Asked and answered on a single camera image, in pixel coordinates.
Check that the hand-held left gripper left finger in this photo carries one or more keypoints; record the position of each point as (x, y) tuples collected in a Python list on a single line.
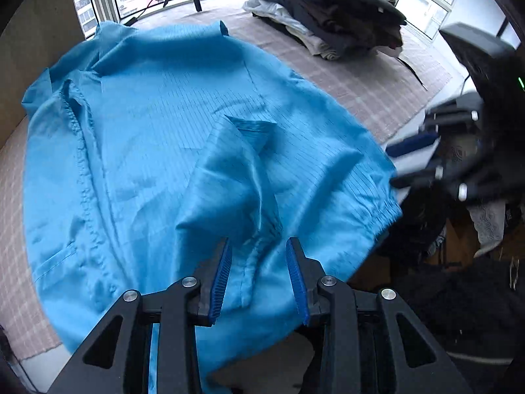
[(221, 279)]

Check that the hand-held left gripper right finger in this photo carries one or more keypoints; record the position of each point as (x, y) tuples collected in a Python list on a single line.
[(296, 279)]

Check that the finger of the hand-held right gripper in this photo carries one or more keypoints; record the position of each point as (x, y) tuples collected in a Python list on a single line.
[(410, 144), (418, 178)]

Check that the blue striped jacket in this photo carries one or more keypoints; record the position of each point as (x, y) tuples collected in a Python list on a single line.
[(143, 152)]

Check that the pile of dark clothes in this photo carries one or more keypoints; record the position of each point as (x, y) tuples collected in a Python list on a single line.
[(328, 8)]

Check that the pink plaid mat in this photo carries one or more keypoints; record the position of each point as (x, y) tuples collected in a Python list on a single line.
[(357, 86)]

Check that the white lace cloth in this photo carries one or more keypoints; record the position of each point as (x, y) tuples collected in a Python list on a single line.
[(488, 221)]

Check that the beige wood-grain panel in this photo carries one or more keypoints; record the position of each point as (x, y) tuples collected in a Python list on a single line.
[(41, 28)]

